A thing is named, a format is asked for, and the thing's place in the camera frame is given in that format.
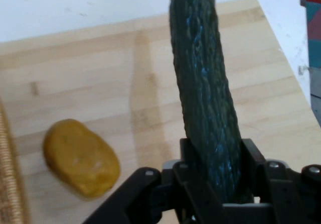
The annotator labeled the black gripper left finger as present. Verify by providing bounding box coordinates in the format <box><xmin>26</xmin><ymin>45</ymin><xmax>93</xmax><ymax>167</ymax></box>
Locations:
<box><xmin>82</xmin><ymin>138</ymin><xmax>223</xmax><ymax>224</ymax></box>

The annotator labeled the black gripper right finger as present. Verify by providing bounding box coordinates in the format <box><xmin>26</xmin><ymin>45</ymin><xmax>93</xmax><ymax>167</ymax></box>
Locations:
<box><xmin>240</xmin><ymin>138</ymin><xmax>321</xmax><ymax>224</ymax></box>

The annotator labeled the long dark green cucumber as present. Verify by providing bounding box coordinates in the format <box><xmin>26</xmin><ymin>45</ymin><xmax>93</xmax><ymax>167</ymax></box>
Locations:
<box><xmin>168</xmin><ymin>0</ymin><xmax>255</xmax><ymax>205</ymax></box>

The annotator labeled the yellow-brown potato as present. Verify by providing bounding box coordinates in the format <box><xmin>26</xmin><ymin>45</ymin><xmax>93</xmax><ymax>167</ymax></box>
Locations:
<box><xmin>42</xmin><ymin>118</ymin><xmax>122</xmax><ymax>202</ymax></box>

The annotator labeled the red and teal box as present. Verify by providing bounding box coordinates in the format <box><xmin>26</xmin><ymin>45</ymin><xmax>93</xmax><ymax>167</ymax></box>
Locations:
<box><xmin>306</xmin><ymin>2</ymin><xmax>321</xmax><ymax>68</ymax></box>

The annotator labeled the wooden cutting board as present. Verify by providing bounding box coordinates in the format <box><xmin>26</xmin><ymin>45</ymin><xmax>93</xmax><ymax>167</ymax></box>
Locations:
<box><xmin>0</xmin><ymin>0</ymin><xmax>321</xmax><ymax>224</ymax></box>

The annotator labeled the woven wicker basket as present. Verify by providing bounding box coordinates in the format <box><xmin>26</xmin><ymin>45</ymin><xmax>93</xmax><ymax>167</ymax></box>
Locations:
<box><xmin>0</xmin><ymin>97</ymin><xmax>32</xmax><ymax>224</ymax></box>

